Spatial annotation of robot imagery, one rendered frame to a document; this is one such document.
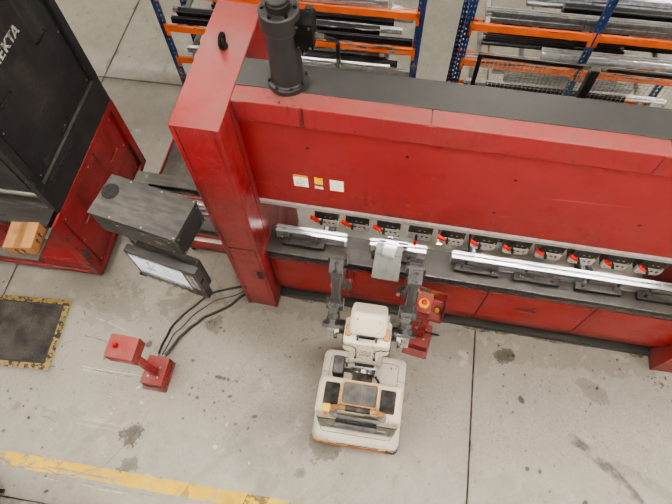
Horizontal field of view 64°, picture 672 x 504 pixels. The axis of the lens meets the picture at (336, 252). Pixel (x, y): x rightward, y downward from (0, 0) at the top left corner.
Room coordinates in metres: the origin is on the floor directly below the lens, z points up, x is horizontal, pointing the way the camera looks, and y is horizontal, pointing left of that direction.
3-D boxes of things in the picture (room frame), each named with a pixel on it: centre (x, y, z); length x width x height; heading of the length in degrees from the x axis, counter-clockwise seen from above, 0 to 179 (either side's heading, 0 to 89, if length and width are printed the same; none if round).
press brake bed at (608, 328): (1.48, -1.00, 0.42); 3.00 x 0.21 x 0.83; 77
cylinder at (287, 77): (1.91, 0.12, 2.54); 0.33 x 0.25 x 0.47; 77
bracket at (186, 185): (1.69, 0.96, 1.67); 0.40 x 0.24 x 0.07; 77
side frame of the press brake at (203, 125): (2.06, 0.54, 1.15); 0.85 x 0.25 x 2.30; 167
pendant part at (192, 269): (1.36, 0.96, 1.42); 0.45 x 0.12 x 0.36; 68
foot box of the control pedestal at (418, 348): (1.27, -0.62, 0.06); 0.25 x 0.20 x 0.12; 160
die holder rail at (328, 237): (1.79, 0.16, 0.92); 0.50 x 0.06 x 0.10; 77
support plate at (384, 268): (1.53, -0.34, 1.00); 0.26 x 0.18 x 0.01; 167
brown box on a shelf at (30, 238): (1.81, 2.14, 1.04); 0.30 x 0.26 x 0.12; 78
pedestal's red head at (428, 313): (1.29, -0.63, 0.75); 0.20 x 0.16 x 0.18; 70
